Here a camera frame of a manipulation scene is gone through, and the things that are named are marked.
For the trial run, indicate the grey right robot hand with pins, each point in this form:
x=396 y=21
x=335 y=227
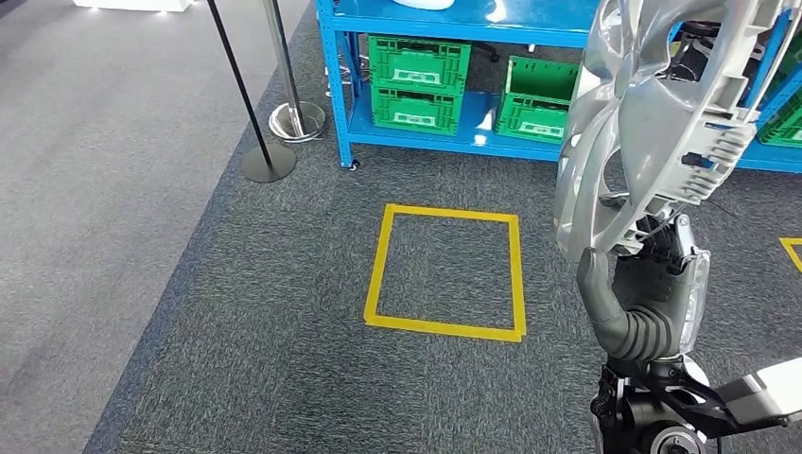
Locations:
x=651 y=282

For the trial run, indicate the blue metal shelf rack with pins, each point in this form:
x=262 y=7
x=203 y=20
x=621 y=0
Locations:
x=438 y=25
x=770 y=160

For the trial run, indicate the yellow floor tape square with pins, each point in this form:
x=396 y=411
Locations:
x=792 y=242
x=445 y=214

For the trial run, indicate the white plastic car part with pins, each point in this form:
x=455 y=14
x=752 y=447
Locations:
x=423 y=4

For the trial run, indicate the silver plastic wheel hubcap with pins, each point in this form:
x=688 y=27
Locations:
x=651 y=125

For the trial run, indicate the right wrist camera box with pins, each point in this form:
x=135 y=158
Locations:
x=764 y=391

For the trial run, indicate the chrome stanchion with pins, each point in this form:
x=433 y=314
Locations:
x=297 y=122

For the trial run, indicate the black stanchion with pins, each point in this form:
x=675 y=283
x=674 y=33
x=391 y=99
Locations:
x=269 y=164

